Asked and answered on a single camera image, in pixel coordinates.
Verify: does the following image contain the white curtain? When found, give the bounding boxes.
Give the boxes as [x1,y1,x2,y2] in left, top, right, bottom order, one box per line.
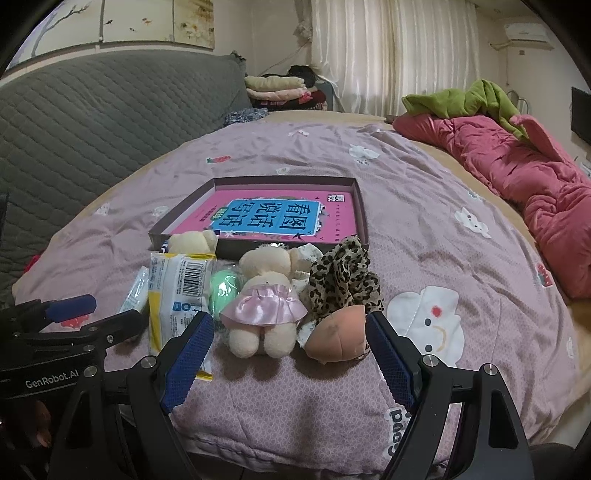
[311,0,481,121]

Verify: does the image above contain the black garment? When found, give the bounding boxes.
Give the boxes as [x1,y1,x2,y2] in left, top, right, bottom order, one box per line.
[261,65,320,80]

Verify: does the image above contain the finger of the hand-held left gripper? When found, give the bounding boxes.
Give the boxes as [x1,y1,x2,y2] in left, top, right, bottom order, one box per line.
[14,294,98,334]
[23,309,145,357]

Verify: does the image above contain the peach makeup sponge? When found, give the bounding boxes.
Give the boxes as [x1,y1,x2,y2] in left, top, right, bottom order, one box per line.
[306,304,370,365]

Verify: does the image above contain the folded pink cloth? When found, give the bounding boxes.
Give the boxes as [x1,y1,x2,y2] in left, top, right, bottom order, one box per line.
[247,88,325,110]

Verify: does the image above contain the black wall screen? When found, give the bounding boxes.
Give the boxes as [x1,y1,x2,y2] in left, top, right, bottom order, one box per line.
[571,87,591,144]

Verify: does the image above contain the pink quilt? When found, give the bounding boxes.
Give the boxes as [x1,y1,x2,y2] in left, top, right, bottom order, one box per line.
[392,113,591,301]

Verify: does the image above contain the purple printed bedspread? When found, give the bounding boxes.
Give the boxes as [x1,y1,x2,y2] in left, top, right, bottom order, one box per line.
[11,113,578,476]

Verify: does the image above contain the shallow grey cardboard box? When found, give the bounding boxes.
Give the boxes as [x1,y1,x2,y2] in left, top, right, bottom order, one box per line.
[148,176,371,259]

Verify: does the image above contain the white floral socks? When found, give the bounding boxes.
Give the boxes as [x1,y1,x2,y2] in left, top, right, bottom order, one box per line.
[288,244,326,349]

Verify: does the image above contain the pink book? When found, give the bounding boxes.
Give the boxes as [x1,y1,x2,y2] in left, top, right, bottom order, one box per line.
[170,188,361,244]

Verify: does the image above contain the green tissue pack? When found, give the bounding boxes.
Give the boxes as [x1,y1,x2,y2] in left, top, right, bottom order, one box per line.
[117,267,151,319]

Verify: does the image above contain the green sponge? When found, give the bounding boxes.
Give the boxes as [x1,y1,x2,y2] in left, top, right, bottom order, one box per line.
[208,270,243,324]

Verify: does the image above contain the grey quilted headboard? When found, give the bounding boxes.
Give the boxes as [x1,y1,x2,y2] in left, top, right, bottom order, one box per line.
[0,53,254,315]

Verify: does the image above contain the green blanket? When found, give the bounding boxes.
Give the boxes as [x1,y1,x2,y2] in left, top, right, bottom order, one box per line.
[402,79,529,139]

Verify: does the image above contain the cream teddy bear pink skirt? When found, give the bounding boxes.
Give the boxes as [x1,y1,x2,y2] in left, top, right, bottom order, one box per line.
[219,247,309,360]

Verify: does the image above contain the small cream teddy bear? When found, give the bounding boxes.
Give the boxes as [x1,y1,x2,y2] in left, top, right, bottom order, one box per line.
[166,229,219,256]

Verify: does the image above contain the yellow white snack packet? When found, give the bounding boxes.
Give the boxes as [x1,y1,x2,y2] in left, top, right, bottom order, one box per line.
[148,251,218,383]

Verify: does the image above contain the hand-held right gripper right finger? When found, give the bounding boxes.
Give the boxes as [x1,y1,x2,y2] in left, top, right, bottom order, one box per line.
[366,312,532,480]

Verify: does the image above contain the blue patterned cloth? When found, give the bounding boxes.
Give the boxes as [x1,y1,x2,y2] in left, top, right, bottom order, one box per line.
[224,108,269,128]

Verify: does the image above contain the floral wall painting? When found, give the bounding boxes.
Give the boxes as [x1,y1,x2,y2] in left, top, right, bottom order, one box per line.
[9,0,216,70]

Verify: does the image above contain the leopard print scrunchie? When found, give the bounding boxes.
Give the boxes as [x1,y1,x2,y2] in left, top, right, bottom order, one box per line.
[307,236,385,324]

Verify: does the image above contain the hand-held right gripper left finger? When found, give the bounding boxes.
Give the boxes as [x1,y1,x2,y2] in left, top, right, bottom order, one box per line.
[48,311,215,480]

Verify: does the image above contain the white air conditioner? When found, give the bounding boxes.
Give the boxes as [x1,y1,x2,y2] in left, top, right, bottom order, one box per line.
[503,23,556,51]

